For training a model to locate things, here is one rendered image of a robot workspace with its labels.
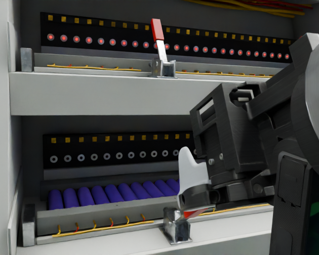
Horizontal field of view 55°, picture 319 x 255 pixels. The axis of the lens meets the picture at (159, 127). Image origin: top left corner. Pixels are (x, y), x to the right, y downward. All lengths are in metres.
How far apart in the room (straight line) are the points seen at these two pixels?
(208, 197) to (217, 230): 0.20
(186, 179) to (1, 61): 0.22
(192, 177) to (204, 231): 0.14
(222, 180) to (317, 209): 0.06
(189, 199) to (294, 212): 0.08
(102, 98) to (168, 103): 0.08
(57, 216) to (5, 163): 0.10
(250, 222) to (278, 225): 0.25
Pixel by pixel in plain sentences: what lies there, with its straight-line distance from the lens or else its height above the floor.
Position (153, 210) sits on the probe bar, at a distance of 0.42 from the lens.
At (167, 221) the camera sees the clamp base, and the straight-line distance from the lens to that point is 0.39.
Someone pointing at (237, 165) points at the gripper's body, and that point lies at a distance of 0.20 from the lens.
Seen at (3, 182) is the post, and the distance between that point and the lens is 0.34.
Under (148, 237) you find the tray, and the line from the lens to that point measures 0.39.
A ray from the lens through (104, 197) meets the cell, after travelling 0.44.
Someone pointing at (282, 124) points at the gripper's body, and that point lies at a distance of 0.20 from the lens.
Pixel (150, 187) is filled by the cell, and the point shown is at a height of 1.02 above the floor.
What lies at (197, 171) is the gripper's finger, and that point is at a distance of 0.27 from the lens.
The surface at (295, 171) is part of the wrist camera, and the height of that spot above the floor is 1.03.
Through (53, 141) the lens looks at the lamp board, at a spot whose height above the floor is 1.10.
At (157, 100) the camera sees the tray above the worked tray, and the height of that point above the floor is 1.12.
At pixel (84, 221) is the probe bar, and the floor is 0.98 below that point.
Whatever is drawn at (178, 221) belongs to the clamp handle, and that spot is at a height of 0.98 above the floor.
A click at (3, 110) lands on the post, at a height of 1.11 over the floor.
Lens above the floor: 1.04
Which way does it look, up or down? 9 degrees up
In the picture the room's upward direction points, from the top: 4 degrees counter-clockwise
